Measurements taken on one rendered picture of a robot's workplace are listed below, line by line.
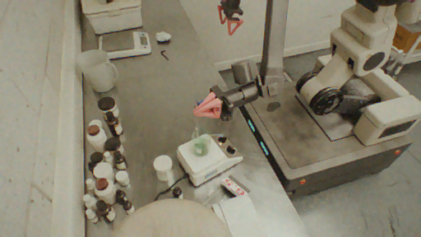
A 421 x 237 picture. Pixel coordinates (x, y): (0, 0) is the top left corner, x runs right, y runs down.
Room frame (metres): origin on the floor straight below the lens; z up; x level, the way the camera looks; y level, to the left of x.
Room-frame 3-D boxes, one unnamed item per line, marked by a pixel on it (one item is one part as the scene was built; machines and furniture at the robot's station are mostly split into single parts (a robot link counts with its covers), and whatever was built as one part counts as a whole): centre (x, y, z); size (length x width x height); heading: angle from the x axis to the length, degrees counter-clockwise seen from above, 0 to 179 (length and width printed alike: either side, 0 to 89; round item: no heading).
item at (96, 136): (0.58, 0.40, 0.80); 0.06 x 0.06 x 0.11
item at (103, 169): (0.44, 0.34, 0.78); 0.06 x 0.06 x 0.07
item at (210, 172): (0.51, 0.00, 0.79); 0.22 x 0.13 x 0.08; 122
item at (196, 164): (0.49, 0.02, 0.83); 0.12 x 0.12 x 0.01; 32
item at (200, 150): (0.51, 0.02, 0.88); 0.07 x 0.06 x 0.08; 25
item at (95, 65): (0.92, 0.47, 0.82); 0.18 x 0.13 x 0.15; 69
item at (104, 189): (0.38, 0.32, 0.80); 0.06 x 0.06 x 0.10
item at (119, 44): (1.24, 0.45, 0.77); 0.26 x 0.19 x 0.05; 104
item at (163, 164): (0.46, 0.15, 0.79); 0.06 x 0.06 x 0.08
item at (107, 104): (0.74, 0.41, 0.79); 0.07 x 0.07 x 0.07
